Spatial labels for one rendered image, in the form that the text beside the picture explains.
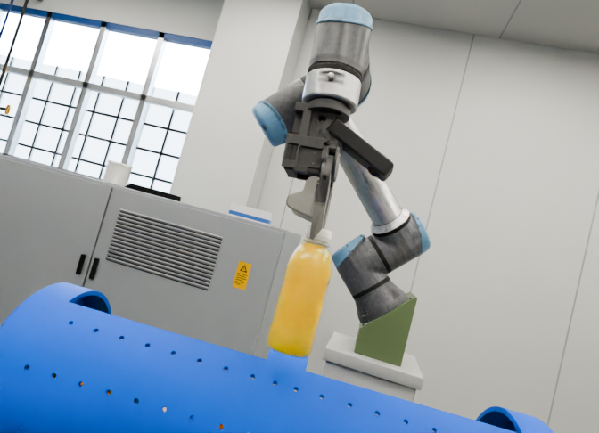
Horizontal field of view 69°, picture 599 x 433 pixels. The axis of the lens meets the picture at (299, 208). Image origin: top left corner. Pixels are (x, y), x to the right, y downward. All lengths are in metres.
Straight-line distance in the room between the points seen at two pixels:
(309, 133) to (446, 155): 3.05
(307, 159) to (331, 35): 0.20
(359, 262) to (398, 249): 0.14
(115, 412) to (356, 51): 0.64
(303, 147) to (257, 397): 0.38
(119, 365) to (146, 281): 1.91
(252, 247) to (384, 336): 1.09
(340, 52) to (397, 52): 3.26
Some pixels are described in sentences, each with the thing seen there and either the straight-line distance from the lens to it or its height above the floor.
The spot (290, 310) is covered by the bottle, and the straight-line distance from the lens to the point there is 0.64.
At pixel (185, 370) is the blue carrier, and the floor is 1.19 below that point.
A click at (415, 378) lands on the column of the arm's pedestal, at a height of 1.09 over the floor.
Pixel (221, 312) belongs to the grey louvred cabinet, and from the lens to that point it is 2.46.
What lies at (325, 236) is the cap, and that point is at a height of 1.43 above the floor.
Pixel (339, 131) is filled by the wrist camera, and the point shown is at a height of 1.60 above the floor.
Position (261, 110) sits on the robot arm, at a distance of 0.83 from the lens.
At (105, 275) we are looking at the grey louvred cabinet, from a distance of 2.76.
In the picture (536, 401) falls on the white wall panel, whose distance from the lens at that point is 3.88.
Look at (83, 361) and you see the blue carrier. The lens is 0.75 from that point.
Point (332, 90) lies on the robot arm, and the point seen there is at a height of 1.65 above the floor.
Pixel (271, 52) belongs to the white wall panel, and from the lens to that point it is 3.75.
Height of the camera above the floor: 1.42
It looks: 4 degrees up
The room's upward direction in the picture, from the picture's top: 15 degrees clockwise
